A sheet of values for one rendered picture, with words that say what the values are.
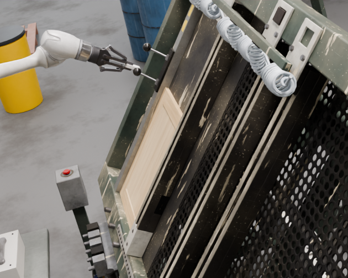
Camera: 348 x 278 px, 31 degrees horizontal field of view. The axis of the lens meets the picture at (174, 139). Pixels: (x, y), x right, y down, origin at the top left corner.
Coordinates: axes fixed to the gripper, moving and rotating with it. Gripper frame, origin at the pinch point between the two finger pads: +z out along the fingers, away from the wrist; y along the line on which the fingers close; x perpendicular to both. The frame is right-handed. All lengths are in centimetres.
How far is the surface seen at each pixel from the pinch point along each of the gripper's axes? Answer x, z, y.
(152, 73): -11.7, 13.7, 3.6
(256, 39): 124, -10, -54
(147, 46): 6.4, 0.9, -12.9
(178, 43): 12.1, 11.6, -19.9
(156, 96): 12.2, 11.6, 5.9
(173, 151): 62, 9, 8
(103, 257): 40, 9, 76
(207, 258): 119, 9, 14
